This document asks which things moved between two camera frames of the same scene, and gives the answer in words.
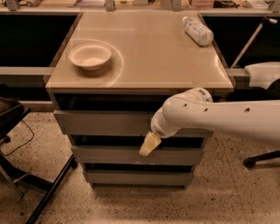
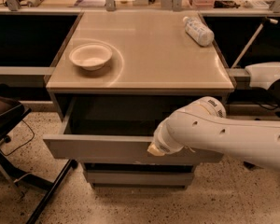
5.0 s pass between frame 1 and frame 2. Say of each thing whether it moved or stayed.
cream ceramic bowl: stayed
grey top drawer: moved
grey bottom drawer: stayed
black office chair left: stayed
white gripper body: moved
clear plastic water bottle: stayed
